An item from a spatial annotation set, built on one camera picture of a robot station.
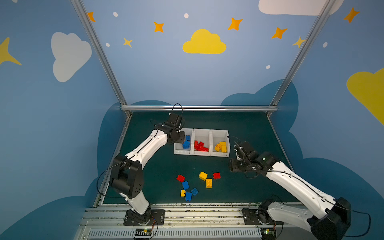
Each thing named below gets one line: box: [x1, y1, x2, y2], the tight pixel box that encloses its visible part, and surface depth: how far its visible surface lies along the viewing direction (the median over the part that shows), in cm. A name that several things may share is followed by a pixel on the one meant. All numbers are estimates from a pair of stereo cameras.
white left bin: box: [188, 128, 194, 155], surface depth 98 cm
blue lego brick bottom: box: [185, 192, 192, 202], surface depth 82 cm
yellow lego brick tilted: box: [199, 171, 208, 181], surface depth 89 cm
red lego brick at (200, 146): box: [196, 141, 205, 151], surface depth 101 cm
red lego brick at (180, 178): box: [176, 174, 186, 183], surface depth 88 cm
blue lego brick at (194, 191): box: [190, 187, 199, 196], surface depth 84 cm
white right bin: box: [209, 129, 231, 158], surface depth 100 cm
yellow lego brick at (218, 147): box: [214, 143, 222, 152], surface depth 100 cm
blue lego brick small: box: [182, 180, 190, 190], surface depth 86 cm
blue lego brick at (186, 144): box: [182, 140, 191, 149], surface depth 98 cm
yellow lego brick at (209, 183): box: [206, 178, 213, 189], surface depth 86 cm
